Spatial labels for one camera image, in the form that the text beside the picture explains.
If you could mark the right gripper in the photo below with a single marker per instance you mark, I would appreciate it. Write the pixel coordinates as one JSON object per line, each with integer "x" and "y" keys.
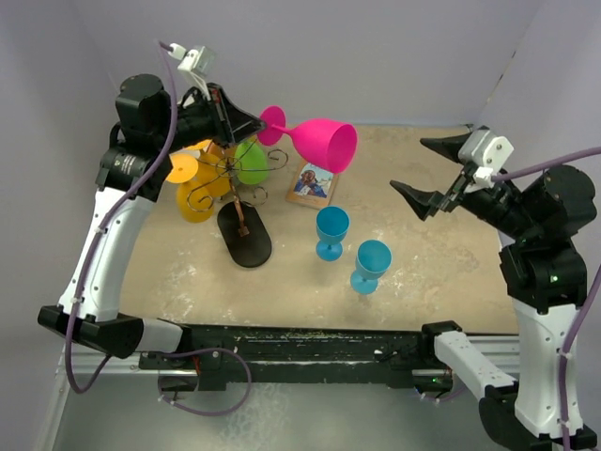
{"x": 423, "y": 201}

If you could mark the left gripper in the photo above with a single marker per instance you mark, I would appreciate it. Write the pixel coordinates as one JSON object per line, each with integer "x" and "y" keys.
{"x": 236, "y": 123}

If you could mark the green wine glass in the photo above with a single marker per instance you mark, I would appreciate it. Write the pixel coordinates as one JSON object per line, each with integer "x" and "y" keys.
{"x": 250, "y": 162}

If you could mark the orange wine glass front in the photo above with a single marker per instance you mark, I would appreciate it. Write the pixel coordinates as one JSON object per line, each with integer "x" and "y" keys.
{"x": 211, "y": 172}

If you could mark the orange wine glass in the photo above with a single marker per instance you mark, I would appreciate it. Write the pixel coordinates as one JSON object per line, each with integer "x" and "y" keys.
{"x": 194, "y": 202}
{"x": 211, "y": 172}

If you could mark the orange wine glass back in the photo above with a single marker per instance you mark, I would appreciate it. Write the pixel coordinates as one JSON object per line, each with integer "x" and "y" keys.
{"x": 194, "y": 202}

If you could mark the pink wine glass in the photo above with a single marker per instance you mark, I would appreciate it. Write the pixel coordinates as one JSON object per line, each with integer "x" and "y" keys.
{"x": 323, "y": 142}

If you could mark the blue wine glass front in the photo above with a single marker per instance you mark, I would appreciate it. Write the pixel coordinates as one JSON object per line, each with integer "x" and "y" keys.
{"x": 373, "y": 259}

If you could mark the blue wine glass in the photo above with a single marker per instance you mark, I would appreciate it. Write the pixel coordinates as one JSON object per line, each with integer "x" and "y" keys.
{"x": 332, "y": 224}
{"x": 373, "y": 259}

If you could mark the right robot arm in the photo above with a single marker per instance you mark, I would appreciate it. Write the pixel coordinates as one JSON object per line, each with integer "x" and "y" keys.
{"x": 546, "y": 278}

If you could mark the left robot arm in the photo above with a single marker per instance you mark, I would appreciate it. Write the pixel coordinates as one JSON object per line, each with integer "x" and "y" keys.
{"x": 132, "y": 172}

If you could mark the orange picture book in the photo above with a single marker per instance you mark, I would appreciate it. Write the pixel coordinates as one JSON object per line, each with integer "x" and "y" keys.
{"x": 312, "y": 186}

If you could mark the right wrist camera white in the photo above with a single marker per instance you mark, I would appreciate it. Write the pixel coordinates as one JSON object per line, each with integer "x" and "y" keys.
{"x": 489, "y": 152}

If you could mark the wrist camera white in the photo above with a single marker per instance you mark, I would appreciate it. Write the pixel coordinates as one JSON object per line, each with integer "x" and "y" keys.
{"x": 489, "y": 152}
{"x": 194, "y": 65}

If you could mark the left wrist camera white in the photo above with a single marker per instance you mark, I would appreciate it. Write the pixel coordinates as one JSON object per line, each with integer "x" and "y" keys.
{"x": 194, "y": 65}

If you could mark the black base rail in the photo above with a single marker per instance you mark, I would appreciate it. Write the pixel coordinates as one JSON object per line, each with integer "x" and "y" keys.
{"x": 225, "y": 354}

